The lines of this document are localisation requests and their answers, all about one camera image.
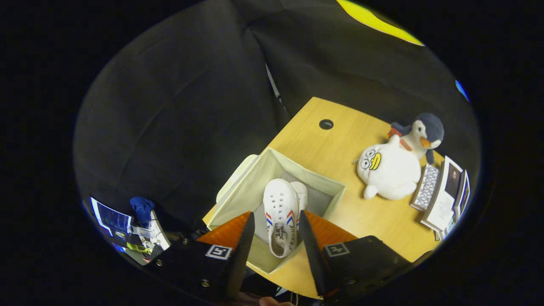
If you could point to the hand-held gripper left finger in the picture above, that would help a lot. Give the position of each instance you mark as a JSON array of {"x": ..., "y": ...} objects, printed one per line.
[{"x": 212, "y": 263}]

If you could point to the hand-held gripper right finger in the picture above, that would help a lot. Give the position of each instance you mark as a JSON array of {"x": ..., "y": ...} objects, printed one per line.
[{"x": 352, "y": 263}]

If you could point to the white striped canvas shoe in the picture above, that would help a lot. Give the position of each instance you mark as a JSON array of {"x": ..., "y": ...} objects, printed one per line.
[
  {"x": 301, "y": 193},
  {"x": 280, "y": 204}
]

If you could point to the grey fabric storage box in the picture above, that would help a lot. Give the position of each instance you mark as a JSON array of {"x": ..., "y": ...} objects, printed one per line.
[{"x": 255, "y": 187}]

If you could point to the pale teal cover book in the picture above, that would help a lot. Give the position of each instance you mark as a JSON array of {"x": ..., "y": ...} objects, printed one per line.
[{"x": 444, "y": 230}]

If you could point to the white round plush toy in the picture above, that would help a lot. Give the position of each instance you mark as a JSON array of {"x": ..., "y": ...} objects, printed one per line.
[{"x": 391, "y": 170}]

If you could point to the patterned spiral notebook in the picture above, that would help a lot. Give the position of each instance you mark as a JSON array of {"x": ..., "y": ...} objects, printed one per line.
[{"x": 427, "y": 187}]

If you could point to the blue lit screen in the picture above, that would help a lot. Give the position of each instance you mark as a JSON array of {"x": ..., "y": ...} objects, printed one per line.
[{"x": 110, "y": 219}]

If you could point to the white book with portrait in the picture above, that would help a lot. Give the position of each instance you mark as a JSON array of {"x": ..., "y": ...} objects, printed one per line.
[{"x": 444, "y": 199}]

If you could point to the blue cover book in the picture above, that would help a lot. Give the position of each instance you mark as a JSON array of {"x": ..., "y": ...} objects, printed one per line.
[{"x": 464, "y": 193}]

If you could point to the grey penguin plush toy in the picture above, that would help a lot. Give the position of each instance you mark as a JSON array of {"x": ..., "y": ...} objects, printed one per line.
[{"x": 427, "y": 131}]

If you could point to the thin grey backdrop pole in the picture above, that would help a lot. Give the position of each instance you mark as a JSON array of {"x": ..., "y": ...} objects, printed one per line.
[{"x": 274, "y": 85}]

